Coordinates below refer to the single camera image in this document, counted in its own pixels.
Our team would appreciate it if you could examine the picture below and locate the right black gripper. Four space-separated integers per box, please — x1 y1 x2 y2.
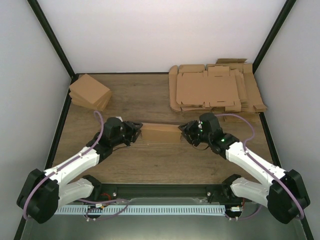
179 120 212 147

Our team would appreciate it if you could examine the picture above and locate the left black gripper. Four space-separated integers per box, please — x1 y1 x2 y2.
112 121 144 147

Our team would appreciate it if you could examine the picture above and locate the brown cardboard box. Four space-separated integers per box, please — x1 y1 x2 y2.
141 123 182 144

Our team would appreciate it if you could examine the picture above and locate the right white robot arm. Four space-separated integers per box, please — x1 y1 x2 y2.
178 112 311 224

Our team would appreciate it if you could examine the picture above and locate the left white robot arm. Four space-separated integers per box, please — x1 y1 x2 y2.
16 117 143 224

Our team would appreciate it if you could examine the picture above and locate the pile of flat cardboard blanks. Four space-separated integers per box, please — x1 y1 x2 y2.
168 58 267 121

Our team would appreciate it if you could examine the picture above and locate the stack of folded cardboard boxes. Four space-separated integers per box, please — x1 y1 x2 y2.
69 74 112 111

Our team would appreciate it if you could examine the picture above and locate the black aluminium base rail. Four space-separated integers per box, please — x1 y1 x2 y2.
74 183 251 203

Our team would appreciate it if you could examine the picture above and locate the light blue slotted cable duct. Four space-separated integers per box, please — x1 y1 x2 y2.
55 205 226 216

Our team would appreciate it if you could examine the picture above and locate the black frame post left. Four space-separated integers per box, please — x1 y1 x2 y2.
27 0 76 80

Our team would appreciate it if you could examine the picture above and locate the black frame post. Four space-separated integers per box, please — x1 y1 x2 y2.
252 0 297 73
27 0 76 80

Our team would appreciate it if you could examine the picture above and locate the black frame post right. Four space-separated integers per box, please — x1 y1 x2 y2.
252 0 297 73

